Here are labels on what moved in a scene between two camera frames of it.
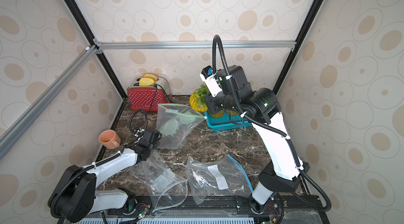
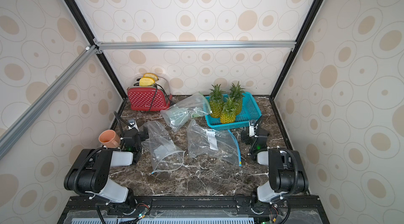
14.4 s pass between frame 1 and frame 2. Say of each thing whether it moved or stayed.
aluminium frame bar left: stayed
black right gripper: moved
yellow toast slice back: stayed
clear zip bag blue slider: moved
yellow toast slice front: stayed
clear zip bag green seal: moved
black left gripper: moved
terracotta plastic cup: stayed
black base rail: stayed
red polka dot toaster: stayed
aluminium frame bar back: stayed
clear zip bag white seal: moved
